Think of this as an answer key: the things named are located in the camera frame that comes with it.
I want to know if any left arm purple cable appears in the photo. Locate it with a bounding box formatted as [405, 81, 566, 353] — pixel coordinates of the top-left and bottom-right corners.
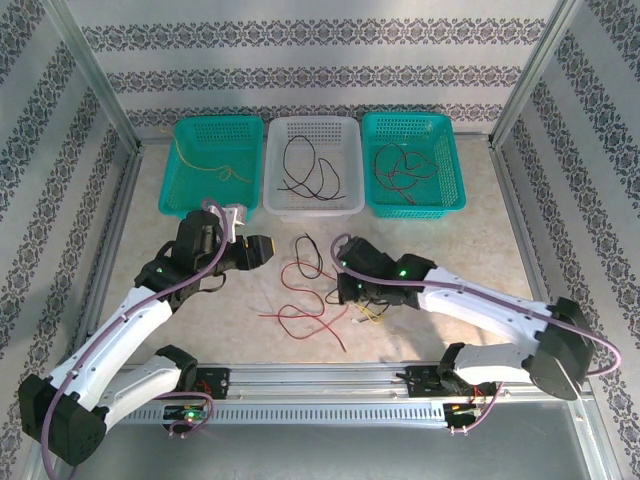
[41, 198, 236, 480]

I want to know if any red cable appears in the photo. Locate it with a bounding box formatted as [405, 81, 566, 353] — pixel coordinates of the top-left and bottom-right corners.
[387, 148, 440, 194]
[257, 302, 351, 324]
[277, 260, 349, 354]
[373, 142, 416, 205]

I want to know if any thin yellow cable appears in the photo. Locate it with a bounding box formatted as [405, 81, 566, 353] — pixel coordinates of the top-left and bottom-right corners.
[355, 303, 389, 325]
[159, 127, 254, 184]

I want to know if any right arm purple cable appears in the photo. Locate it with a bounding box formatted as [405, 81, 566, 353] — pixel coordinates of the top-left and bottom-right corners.
[330, 232, 625, 381]

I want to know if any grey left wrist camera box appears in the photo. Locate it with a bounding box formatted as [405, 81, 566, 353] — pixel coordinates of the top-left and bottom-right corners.
[225, 202, 250, 232]

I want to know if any aluminium frame rail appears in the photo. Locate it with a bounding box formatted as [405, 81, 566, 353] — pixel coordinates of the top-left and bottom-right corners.
[74, 144, 146, 374]
[492, 142, 621, 480]

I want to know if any white plastic mesh basket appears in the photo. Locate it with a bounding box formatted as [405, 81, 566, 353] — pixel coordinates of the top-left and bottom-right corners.
[263, 115, 365, 221]

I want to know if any grey metal base plate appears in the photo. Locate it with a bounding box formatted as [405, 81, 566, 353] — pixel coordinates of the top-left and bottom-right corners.
[29, 399, 606, 480]

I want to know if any short purple cable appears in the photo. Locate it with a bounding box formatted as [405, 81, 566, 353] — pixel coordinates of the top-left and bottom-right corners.
[167, 391, 215, 440]
[448, 382, 506, 436]

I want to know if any black cable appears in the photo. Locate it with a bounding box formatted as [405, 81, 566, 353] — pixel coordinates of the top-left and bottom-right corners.
[277, 157, 347, 202]
[282, 134, 324, 199]
[293, 232, 326, 281]
[323, 287, 396, 319]

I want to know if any aluminium frame post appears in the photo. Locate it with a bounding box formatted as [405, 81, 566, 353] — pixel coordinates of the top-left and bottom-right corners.
[42, 0, 145, 151]
[491, 0, 587, 147]

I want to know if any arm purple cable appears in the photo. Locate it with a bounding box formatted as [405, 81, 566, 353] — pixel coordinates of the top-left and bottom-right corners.
[41, 198, 236, 480]
[330, 232, 625, 381]

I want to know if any teal plastic mesh basket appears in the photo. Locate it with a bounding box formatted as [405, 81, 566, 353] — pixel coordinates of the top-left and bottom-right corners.
[158, 115, 265, 220]
[360, 111, 468, 220]

